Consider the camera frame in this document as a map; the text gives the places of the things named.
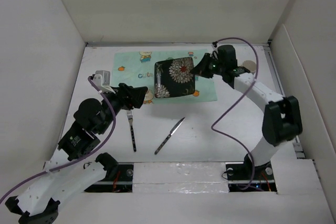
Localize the silver fork with patterned handle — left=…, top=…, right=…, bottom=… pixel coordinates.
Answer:
left=127, top=110, right=137, bottom=152

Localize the knife with patterned handle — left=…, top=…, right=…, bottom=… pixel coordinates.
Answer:
left=154, top=118, right=185, bottom=155

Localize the purple cup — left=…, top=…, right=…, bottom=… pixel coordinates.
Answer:
left=241, top=60, right=257, bottom=74

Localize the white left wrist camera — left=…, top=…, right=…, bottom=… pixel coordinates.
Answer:
left=88, top=70, right=114, bottom=93

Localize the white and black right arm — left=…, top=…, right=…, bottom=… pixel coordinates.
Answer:
left=191, top=45, right=302, bottom=179

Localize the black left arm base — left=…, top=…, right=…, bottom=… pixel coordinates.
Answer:
left=85, top=163, right=134, bottom=193

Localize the black floral rectangular plate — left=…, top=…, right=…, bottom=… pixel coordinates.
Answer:
left=154, top=57, right=195, bottom=99

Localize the green cartoon print cloth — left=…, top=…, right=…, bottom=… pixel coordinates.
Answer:
left=111, top=49, right=217, bottom=104

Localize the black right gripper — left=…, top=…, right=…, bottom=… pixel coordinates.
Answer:
left=190, top=52, right=226, bottom=78

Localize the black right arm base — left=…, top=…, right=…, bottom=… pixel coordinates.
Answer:
left=222, top=162, right=277, bottom=193

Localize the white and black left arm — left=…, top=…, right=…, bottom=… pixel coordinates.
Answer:
left=1, top=83, right=148, bottom=223

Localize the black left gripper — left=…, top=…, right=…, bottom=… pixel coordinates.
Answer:
left=98, top=82, right=148, bottom=134

